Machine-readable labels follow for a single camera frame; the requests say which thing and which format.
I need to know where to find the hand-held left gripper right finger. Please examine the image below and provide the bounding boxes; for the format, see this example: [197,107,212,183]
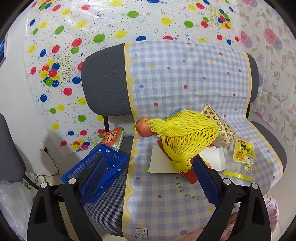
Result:
[192,156,271,241]

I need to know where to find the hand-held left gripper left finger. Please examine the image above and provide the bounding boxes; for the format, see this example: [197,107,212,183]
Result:
[27,157,109,241]

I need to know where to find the white foam block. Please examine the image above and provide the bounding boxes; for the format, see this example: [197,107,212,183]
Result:
[147,146,183,174]

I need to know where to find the yellow foam fruit net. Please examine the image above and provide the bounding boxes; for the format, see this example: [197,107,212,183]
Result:
[148,111,220,173]

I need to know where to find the woven bamboo basket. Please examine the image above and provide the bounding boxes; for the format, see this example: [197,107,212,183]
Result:
[200,104,235,148]

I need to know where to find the bin with pink bag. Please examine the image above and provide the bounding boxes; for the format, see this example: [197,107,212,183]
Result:
[264,197,282,232]

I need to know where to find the red packet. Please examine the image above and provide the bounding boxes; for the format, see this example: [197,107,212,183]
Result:
[157,138,198,185]

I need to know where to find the white paper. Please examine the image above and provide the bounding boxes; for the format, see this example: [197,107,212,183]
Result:
[199,147,226,171]

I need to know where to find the blue plastic basket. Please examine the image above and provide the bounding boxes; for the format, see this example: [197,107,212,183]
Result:
[61,143,129,204]

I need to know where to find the clear yellow label packet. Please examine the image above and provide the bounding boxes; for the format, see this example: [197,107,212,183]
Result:
[223,138,255,182]

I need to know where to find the red notepad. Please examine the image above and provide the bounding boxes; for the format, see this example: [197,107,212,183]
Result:
[102,127,124,152]

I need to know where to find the pink fluffy cloth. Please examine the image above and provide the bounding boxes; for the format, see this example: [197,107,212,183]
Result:
[223,205,243,241]

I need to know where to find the red apple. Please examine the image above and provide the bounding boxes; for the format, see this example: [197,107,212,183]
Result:
[135,117,154,138]

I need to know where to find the bubble wrap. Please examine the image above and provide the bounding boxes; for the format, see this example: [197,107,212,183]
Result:
[0,180,33,241]

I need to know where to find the dark grey chair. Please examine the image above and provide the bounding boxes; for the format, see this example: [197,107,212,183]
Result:
[0,113,26,184]

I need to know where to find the grey office chair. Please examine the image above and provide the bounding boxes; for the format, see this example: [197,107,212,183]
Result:
[81,43,287,239]

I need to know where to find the blue checked chair cloth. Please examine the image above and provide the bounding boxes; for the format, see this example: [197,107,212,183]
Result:
[121,40,284,240]

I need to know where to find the balloon printed plastic sheet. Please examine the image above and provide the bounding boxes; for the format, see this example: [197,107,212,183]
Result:
[24,0,242,153]

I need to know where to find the black cable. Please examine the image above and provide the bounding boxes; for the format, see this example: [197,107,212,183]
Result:
[22,148,60,186]

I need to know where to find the floral wall sheet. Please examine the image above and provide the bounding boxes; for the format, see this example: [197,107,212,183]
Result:
[236,0,296,139]

